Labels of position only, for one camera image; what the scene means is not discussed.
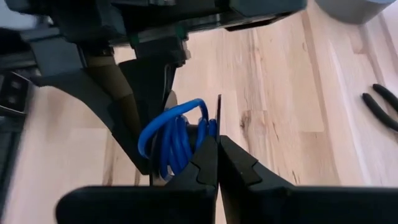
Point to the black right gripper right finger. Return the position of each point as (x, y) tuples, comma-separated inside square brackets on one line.
[(311, 205)]

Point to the grey duct tape roll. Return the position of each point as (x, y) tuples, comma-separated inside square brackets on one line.
[(348, 9)]

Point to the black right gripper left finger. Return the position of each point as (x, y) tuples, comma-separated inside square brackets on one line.
[(140, 205)]

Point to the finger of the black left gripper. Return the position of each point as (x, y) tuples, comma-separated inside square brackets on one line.
[(99, 102), (149, 90)]

